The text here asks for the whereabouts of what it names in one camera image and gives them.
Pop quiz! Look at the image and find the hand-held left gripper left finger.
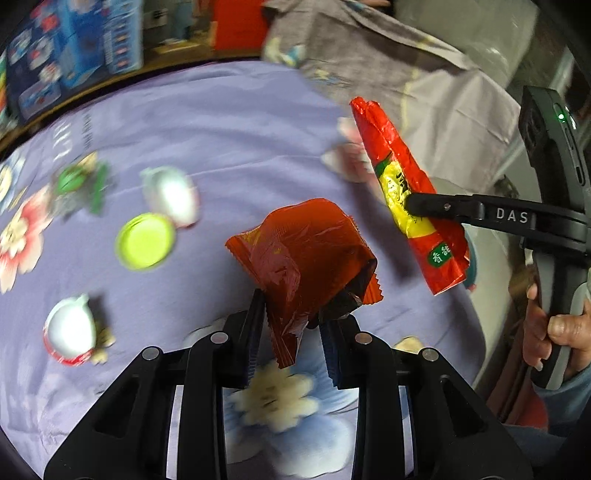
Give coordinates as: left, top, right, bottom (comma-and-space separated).
44, 291, 269, 480

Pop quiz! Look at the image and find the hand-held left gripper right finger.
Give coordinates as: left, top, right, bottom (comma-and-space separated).
318, 315, 535, 480

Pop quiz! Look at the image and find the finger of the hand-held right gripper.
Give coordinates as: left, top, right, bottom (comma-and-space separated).
404, 191, 486, 227

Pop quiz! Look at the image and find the red yellow snack packet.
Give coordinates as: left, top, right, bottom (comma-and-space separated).
349, 96, 472, 297

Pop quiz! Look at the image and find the red foil wrapper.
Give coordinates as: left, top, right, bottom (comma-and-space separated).
225, 197, 385, 371

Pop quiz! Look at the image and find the person's right forearm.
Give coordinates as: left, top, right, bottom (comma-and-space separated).
533, 367, 591, 437

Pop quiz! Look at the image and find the person's right hand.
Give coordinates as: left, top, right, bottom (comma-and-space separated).
523, 282, 591, 372

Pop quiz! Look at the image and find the green plastic lid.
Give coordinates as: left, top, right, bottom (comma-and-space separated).
115, 211, 178, 271

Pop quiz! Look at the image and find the grey printed blanket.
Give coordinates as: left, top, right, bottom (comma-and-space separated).
262, 0, 523, 178

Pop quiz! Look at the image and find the white pink plastic cup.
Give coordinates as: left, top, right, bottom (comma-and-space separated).
140, 165, 201, 229

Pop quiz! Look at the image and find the clear plastic sheet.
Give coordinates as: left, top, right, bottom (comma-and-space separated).
396, 0, 571, 118

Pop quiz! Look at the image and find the white cup with red label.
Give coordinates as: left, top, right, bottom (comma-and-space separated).
42, 294, 99, 367

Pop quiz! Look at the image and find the purple floral bedsheet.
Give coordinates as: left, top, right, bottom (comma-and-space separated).
0, 60, 485, 480

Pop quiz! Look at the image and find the green crumpled wrapper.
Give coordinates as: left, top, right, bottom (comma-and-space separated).
50, 154, 112, 216

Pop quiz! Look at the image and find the red box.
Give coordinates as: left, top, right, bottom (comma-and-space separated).
211, 0, 271, 50

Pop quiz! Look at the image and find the dark blue toy box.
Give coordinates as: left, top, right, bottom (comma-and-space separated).
8, 0, 145, 123

